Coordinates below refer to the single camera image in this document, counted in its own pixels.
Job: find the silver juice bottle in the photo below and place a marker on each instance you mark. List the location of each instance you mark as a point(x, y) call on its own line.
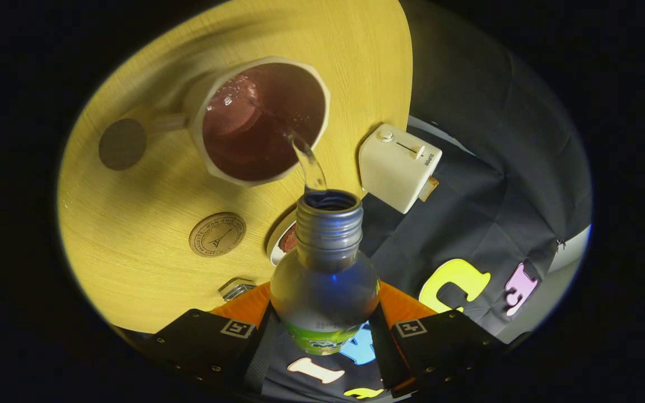
point(325, 280)

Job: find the black backdrop cloth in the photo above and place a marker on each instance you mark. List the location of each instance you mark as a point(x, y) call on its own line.
point(468, 168)

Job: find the brown sausage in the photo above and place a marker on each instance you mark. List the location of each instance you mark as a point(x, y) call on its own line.
point(288, 239)

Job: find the toast slice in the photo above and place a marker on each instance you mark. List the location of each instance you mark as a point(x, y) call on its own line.
point(429, 188)

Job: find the white toaster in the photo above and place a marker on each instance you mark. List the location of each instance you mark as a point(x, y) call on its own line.
point(395, 173)

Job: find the small white plate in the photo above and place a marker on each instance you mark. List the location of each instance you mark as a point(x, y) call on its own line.
point(274, 247)

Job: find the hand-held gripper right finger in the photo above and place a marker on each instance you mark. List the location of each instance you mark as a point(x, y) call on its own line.
point(384, 352)

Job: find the wooden table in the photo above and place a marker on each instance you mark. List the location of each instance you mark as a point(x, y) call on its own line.
point(132, 252)

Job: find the round cork coaster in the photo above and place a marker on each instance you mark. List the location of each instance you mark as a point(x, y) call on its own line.
point(217, 235)

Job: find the clear juice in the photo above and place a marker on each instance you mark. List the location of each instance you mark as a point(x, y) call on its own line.
point(312, 168)

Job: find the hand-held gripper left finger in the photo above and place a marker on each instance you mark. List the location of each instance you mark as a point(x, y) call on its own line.
point(255, 358)

